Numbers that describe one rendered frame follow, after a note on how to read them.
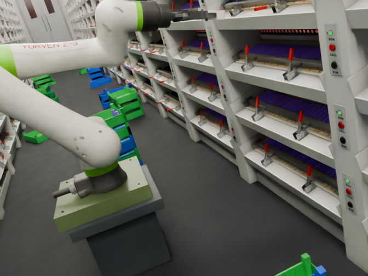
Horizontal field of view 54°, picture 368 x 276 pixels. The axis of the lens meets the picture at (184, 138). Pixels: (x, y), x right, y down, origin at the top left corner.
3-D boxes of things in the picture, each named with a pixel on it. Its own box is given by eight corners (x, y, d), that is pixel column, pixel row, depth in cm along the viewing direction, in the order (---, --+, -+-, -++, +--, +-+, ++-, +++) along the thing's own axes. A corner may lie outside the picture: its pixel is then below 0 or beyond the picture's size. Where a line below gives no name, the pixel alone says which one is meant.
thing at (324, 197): (346, 228, 110) (331, 196, 104) (247, 162, 165) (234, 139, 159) (395, 188, 113) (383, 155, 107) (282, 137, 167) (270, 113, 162)
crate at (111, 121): (75, 142, 189) (70, 128, 186) (68, 134, 206) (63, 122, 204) (127, 121, 200) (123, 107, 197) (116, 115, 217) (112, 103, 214)
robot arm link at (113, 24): (97, 11, 105) (92, -10, 111) (98, 47, 114) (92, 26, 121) (144, 10, 109) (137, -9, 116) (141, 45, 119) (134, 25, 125)
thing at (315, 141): (339, 171, 103) (322, 133, 97) (238, 122, 158) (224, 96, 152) (391, 130, 105) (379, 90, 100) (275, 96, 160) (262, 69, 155)
